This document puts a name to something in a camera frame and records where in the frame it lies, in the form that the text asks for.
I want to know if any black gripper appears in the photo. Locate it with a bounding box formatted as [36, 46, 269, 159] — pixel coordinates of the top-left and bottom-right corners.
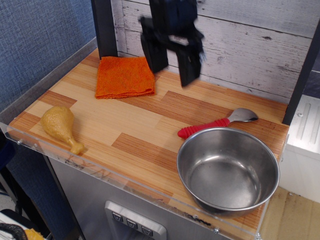
[139, 0, 204, 87]

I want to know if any silver steel bowl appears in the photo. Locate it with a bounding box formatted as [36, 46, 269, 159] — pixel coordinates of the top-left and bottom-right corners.
[176, 127, 280, 218]

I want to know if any folded orange cloth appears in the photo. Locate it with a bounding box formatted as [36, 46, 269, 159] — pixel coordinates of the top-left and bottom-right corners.
[95, 56, 156, 99]

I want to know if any plastic toy chicken drumstick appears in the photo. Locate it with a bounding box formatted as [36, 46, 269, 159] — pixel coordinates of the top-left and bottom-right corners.
[40, 106, 85, 155]

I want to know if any white ribbed side box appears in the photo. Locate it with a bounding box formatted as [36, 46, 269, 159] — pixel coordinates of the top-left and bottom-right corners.
[279, 95, 320, 203]

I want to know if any silver button control panel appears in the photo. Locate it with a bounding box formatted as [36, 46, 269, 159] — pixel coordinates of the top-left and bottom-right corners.
[104, 200, 167, 240]

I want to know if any clear acrylic edge guard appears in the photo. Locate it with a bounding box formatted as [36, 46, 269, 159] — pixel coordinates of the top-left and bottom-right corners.
[0, 121, 291, 240]

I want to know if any yellow object bottom left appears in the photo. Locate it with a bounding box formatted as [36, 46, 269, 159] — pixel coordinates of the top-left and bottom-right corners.
[24, 228, 46, 240]

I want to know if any dark left vertical post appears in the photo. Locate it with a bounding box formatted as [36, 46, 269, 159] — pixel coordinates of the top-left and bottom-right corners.
[91, 0, 118, 58]

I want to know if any dark vertical post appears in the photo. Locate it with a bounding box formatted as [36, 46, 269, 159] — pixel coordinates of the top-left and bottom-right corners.
[282, 22, 320, 125]
[91, 0, 118, 58]

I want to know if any red handled metal spoon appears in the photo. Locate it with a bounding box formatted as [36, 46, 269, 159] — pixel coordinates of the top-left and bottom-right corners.
[177, 108, 259, 139]

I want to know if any dark right vertical post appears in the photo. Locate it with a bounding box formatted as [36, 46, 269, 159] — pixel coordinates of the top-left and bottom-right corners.
[282, 22, 320, 125]

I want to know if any black braided cable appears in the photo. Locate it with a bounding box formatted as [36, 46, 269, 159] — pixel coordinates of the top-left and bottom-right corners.
[0, 222, 27, 240]

